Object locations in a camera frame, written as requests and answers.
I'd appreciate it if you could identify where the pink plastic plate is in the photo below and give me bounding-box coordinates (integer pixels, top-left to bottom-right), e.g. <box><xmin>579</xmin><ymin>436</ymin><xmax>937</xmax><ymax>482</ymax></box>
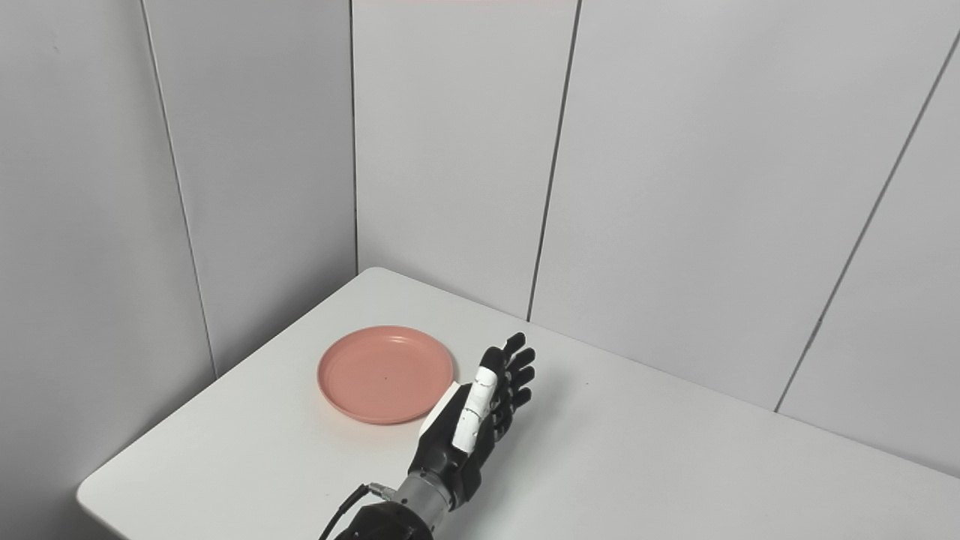
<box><xmin>316</xmin><ymin>325</ymin><xmax>455</xmax><ymax>426</ymax></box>

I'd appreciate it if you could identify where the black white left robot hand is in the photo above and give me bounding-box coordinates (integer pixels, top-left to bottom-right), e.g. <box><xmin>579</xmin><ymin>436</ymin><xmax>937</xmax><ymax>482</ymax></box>
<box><xmin>409</xmin><ymin>332</ymin><xmax>537</xmax><ymax>511</ymax></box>

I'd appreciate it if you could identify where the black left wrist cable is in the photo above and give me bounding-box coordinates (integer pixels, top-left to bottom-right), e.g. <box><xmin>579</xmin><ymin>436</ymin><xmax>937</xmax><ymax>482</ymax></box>
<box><xmin>319</xmin><ymin>483</ymin><xmax>397</xmax><ymax>540</ymax></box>

